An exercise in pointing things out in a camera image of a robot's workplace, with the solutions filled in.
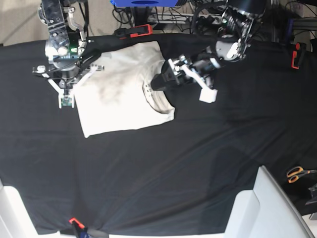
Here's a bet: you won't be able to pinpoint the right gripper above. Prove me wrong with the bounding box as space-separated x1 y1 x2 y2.
44 9 102 79

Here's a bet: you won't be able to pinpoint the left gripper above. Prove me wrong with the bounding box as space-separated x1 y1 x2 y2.
151 7 254 91

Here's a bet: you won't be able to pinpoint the white T-shirt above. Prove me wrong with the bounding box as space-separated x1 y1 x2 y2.
74 41 175 138

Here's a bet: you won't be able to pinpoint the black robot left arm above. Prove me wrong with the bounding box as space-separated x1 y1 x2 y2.
151 0 266 91

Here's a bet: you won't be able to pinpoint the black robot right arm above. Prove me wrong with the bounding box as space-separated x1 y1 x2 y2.
34 0 104 89

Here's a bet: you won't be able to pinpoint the red black clamp top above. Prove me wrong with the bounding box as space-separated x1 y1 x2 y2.
114 24 153 39

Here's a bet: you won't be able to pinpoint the red black clamp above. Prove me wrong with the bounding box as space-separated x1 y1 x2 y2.
114 24 153 39
291 43 306 69
68 217 109 238

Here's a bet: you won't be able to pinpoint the white power strip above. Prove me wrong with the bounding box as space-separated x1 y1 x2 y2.
156 12 221 24

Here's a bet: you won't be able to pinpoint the blue box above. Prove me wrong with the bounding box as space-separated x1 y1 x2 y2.
110 0 178 7

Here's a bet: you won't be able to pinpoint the black table cloth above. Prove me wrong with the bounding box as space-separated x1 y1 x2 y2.
0 41 317 236

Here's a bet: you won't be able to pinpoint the red black clamp right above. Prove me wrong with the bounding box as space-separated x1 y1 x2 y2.
291 43 306 69

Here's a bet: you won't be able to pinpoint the red black clamp bottom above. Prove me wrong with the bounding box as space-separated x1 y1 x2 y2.
68 217 109 238

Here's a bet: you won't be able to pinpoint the black device right edge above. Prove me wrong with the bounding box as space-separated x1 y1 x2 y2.
305 184 317 205

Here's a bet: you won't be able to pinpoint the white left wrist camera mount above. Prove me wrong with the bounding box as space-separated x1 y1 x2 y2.
167 55 218 104

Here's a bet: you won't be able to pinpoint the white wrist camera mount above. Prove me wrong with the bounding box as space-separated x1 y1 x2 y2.
32 63 105 109
167 55 218 104

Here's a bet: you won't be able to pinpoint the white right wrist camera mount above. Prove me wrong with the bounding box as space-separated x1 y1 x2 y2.
32 63 105 109

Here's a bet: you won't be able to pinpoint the orange handled scissors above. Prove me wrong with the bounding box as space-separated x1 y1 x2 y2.
286 166 317 183

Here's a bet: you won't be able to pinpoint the white frame right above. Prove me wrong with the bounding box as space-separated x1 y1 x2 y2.
223 166 314 238

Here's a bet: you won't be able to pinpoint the white frame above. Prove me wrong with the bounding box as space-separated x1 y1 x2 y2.
0 184 61 238
223 166 314 238

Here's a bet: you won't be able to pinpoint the white frame left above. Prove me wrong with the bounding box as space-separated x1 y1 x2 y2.
0 184 61 238

